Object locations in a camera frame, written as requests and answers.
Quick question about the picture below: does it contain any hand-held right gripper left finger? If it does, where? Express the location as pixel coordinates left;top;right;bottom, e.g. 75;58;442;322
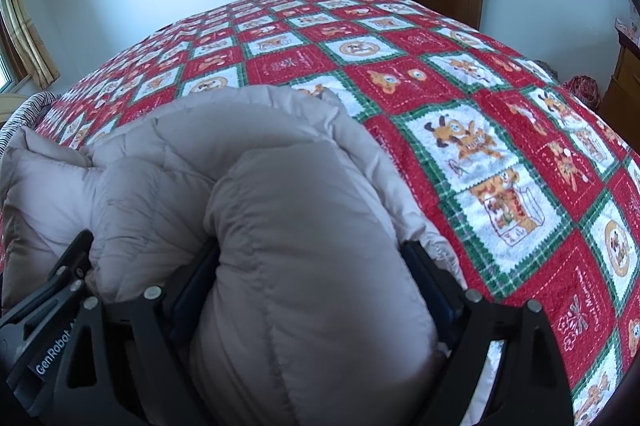
50;246;221;426

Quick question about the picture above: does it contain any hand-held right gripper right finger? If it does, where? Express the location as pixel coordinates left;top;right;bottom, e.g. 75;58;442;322
395;240;576;426

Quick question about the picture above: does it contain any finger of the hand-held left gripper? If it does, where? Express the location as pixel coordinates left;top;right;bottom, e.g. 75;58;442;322
44;229;101;307

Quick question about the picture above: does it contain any light pinkish-grey puffer jacket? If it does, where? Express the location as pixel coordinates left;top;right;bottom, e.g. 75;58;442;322
0;85;468;426

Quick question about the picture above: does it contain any striped pillow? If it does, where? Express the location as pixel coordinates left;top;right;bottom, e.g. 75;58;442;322
0;91;63;148

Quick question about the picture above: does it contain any cream wooden headboard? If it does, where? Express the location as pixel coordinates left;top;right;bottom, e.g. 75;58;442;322
0;92;31;127

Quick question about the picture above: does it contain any beige curtain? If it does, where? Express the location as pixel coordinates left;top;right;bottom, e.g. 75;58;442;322
2;0;61;90

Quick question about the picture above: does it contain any red printed patchwork quilt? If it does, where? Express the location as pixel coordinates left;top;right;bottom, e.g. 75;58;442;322
0;0;640;426

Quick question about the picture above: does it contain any red bag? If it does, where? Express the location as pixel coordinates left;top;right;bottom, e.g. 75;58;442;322
560;75;604;109

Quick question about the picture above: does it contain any wooden cabinet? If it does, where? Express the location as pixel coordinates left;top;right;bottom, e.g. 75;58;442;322
602;31;640;132

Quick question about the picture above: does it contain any light printed box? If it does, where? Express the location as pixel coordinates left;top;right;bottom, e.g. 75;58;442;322
615;1;640;42

